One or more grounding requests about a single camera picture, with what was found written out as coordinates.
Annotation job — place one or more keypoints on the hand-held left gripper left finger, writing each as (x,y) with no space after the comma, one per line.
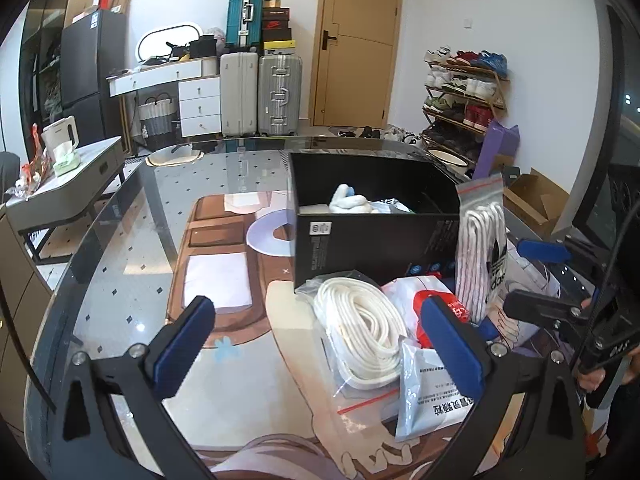
(182,347)

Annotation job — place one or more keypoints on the wooden door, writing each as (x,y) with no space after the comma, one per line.
(357,60)

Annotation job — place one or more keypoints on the black storage box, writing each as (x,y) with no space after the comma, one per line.
(370,250)

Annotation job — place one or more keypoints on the green tissue box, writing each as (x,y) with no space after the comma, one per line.
(66,162)

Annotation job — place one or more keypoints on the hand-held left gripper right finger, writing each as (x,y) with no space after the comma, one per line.
(452,347)

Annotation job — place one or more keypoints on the dark glass cabinet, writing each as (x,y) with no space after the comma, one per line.
(45,35)

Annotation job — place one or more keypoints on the white and blue soft toy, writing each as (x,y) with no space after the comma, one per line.
(350,202)

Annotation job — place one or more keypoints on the teal suitcase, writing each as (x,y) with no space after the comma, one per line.
(245,17)

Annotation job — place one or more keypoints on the grey side table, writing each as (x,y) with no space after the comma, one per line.
(65,195)

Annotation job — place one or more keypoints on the yellow and black shoe box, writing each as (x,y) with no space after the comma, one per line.
(278,46)

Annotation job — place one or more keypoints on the white printed packet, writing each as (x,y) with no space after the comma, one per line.
(430,410)

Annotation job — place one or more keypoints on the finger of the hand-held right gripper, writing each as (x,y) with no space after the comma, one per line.
(542,307)
(542,251)

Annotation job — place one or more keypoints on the white electric kettle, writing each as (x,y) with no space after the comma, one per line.
(57,135)

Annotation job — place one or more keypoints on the purple bag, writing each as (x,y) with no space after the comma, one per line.
(495,152)

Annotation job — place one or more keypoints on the black shoe box red logo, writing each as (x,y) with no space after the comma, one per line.
(276,24)

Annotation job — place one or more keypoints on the printed table mat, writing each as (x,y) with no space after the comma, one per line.
(280,360)

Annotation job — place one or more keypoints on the person's right hand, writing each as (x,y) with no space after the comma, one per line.
(592,380)

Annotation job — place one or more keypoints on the oval mirror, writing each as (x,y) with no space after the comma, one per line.
(165,40)

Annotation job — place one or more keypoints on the red snack wrappers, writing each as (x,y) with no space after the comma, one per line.
(31,167)

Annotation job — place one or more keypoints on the zip bag of striped laces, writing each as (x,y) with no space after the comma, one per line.
(480,250)

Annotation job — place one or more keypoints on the black bag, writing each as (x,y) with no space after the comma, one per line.
(204,47)

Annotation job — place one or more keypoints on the red and white packet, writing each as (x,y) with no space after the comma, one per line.
(457,310)

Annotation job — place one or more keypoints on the wicker laundry basket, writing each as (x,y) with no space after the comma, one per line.
(157,125)

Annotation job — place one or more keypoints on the white suitcase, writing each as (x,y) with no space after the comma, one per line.
(239,95)

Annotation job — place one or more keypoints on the silver suitcase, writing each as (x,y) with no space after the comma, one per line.
(277,95)

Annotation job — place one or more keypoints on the green and white packet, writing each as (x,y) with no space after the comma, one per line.
(395,206)

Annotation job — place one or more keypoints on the white desk with drawers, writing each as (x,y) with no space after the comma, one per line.
(197,105)

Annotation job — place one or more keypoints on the cardboard box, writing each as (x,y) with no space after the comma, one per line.
(537,202)

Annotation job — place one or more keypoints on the wooden shoe rack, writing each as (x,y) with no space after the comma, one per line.
(462,105)

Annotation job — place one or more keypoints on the black fridge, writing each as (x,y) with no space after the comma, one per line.
(90,75)

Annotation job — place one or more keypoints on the pile of shoes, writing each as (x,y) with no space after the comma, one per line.
(385,133)

